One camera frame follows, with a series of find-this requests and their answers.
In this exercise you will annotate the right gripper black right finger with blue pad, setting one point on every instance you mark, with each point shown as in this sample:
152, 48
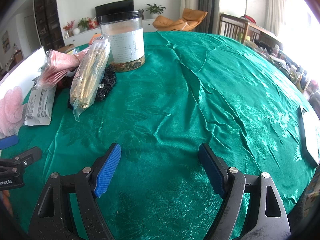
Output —
266, 217

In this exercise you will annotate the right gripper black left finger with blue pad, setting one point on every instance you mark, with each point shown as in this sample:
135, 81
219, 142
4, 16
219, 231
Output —
53, 218

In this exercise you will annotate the bagged bamboo sticks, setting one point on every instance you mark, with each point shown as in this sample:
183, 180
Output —
88, 76

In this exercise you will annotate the pink mesh bath puff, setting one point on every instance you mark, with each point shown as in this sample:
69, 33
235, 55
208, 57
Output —
12, 112

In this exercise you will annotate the white printed wipes pack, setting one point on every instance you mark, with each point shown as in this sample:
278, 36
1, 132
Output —
39, 107

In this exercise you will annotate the white storage box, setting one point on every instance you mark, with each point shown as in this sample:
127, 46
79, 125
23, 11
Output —
22, 74

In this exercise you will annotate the white tablet device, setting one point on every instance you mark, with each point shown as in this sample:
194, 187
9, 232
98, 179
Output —
309, 135

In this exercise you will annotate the pink packet in plastic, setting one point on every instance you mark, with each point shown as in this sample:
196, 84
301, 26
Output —
57, 65

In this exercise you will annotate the cardboard box on floor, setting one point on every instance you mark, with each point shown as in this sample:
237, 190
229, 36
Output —
66, 48

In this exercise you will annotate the black lace scrunchie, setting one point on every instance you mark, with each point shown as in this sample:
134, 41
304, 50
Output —
106, 84

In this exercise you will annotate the dark glass display cabinet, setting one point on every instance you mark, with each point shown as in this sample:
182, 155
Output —
48, 24

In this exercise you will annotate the green satin tablecloth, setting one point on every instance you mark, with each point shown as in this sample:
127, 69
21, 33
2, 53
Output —
194, 88

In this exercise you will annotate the white tv cabinet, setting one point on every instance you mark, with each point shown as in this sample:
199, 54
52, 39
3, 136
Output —
85, 36

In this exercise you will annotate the red flower vase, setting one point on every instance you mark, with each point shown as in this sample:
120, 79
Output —
68, 28

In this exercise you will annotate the clear jar black lid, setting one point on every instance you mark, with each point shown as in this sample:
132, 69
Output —
124, 31

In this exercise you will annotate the black flat television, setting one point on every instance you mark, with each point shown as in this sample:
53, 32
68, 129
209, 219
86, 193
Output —
114, 8

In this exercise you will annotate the orange rocking lounge chair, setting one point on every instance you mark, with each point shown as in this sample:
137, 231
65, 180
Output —
189, 21

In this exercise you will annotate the green potted plant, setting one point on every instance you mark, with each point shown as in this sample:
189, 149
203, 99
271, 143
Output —
155, 10

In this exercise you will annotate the grey curtain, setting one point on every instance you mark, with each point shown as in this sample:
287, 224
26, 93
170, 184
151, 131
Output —
211, 21

